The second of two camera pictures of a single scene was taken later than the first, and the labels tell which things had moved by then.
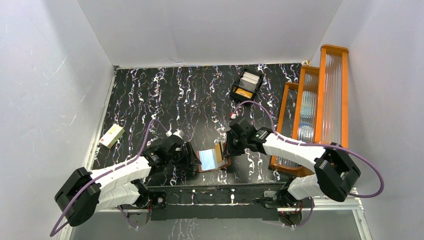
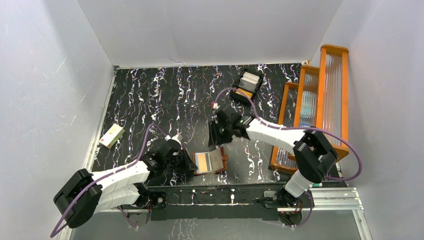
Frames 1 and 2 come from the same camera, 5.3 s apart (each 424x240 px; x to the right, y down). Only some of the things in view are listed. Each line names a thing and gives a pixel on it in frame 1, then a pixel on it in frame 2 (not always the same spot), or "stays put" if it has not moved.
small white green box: (112, 135) stays put
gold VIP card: (244, 93) stays put
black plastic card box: (247, 84) stays put
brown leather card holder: (213, 159) stays put
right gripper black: (229, 150) → (215, 138)
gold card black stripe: (218, 152) → (203, 162)
